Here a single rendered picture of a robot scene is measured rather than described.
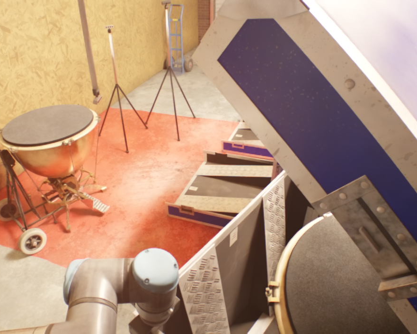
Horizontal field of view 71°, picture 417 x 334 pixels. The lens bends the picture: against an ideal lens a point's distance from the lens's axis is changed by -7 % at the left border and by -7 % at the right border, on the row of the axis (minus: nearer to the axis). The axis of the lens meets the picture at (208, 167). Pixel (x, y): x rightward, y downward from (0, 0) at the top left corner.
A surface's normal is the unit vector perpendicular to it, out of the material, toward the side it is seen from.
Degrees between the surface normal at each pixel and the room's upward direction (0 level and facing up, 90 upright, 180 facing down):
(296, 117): 90
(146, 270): 14
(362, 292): 0
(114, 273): 22
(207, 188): 2
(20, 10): 90
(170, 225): 0
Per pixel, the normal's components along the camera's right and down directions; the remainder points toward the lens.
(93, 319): 0.34, -0.81
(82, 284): -0.29, -0.77
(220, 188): -0.03, -0.84
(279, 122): -0.62, 0.44
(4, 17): 0.96, 0.15
